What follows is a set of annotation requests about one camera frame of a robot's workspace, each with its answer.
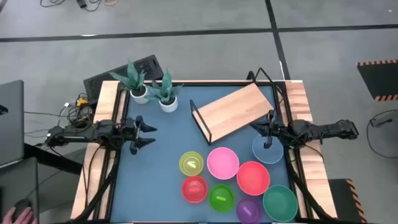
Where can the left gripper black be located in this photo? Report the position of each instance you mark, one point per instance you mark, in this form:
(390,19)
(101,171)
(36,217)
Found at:
(128,133)

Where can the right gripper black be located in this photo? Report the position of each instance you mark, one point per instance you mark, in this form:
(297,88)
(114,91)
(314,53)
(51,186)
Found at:
(280,130)

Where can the large blue plastic bowl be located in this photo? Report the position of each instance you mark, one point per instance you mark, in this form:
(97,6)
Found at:
(275,155)

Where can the large pink plastic bowl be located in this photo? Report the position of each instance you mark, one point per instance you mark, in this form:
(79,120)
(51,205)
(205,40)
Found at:
(223,163)

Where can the small yellow plastic bowl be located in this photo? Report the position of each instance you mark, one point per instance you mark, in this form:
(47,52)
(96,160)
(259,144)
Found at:
(186,169)

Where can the small red plastic bowl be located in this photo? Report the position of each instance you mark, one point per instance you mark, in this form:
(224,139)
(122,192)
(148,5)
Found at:
(194,194)

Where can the small green plastic bowl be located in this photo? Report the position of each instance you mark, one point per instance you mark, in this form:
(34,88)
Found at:
(221,203)

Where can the small purple plastic bowl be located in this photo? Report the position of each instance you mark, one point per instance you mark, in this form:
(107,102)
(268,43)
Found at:
(252,216)

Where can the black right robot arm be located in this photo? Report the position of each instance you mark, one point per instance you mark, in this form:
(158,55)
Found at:
(326,130)

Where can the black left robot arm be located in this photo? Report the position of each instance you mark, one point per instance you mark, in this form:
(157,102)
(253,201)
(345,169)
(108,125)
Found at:
(81,133)

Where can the snake plant in white pot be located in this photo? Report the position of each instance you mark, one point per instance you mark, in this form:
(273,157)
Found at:
(140,97)
(168,106)

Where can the blue table mat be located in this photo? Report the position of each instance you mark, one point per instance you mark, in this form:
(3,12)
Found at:
(155,174)

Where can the large red plastic bowl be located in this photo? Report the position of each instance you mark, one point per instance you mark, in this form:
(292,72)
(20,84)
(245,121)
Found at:
(253,178)

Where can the wooden table side board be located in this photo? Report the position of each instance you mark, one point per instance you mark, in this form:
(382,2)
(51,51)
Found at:
(104,102)
(298,102)

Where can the large teal plastic bowl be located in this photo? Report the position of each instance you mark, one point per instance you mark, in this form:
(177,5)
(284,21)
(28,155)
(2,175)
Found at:
(280,203)

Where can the black desk edge bar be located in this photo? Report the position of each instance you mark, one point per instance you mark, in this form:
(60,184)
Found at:
(53,158)

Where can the black mat hazard stripes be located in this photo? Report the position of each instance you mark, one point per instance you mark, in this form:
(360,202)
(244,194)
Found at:
(345,199)
(381,79)

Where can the grey laptop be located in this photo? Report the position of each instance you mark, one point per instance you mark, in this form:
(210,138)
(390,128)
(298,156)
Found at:
(11,124)

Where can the black computer mouse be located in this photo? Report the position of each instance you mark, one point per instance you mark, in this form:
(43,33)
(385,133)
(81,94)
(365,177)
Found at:
(21,205)

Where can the person's hand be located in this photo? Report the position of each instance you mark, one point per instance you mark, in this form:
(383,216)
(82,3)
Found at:
(26,217)

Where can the wooden shelf black metal frame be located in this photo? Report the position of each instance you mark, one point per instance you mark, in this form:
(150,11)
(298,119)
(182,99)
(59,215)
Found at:
(233,112)

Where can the black triangular metal bracket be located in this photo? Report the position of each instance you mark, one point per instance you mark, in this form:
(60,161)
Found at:
(259,73)

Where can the black diagonal frame strut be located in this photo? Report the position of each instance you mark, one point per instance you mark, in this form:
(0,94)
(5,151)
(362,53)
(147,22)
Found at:
(306,193)
(102,186)

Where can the black table border frame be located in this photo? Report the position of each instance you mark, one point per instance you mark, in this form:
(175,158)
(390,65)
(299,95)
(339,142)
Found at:
(217,83)

